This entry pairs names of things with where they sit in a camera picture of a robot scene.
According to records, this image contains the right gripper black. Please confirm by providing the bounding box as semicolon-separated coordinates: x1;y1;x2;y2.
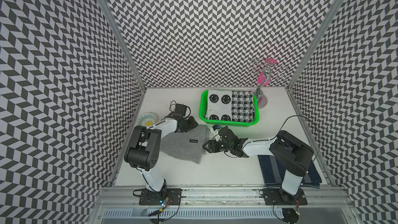
201;139;232;153

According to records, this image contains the plain grey scarf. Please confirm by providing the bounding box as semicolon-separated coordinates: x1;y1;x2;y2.
160;124;209;164

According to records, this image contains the smiley houndstooth knit scarf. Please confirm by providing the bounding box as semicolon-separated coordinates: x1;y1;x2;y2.
205;90;255;123

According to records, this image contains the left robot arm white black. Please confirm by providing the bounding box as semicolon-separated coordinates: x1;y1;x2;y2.
124;101;198;194

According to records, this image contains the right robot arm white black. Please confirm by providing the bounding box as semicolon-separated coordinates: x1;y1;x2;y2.
203;127;314;198

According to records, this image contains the green plastic basket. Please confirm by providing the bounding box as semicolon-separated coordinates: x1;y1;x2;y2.
199;89;260;127

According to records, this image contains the navy striped folded scarf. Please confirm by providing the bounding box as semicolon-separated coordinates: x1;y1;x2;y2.
258;156;322;187

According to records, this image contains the patterned ceramic bowl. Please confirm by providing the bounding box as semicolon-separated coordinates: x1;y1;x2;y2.
137;112;158;128

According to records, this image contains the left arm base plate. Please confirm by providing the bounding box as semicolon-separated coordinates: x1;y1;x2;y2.
137;188;182;207

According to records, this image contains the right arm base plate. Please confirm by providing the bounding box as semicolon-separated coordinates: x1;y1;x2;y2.
260;188;308;206

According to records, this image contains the right base cable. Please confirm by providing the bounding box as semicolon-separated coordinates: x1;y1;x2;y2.
272;201;301;224

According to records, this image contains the base cable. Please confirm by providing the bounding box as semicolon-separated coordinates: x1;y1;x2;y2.
272;201;301;224
146;202;181;224

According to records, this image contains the left base cable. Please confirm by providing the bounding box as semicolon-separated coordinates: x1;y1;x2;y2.
146;202;181;224

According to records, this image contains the aluminium front rail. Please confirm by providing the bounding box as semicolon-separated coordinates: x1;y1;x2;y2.
87;185;362;224

